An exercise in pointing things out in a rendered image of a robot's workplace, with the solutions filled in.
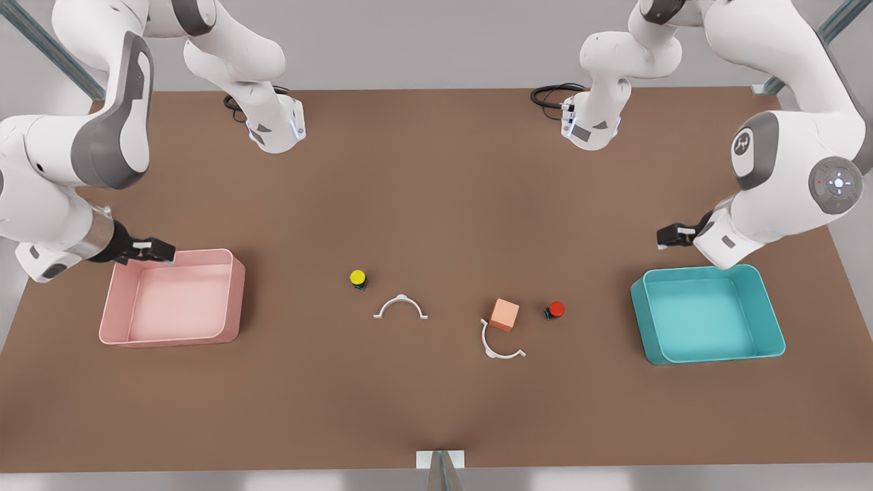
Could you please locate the white curved bracket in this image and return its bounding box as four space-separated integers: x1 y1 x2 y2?
479 318 527 360
373 293 430 321

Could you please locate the blue storage box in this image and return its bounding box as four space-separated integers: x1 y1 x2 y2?
630 264 786 366

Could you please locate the silver frame post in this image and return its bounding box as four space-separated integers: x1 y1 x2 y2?
752 0 873 96
0 0 107 103
416 449 466 491

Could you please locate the pink storage box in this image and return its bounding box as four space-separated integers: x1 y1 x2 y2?
99 248 246 348

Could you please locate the orange cube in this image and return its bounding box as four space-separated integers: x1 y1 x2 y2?
489 298 520 333

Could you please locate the black cable loop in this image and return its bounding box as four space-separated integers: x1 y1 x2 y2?
530 83 589 123
223 85 293 125

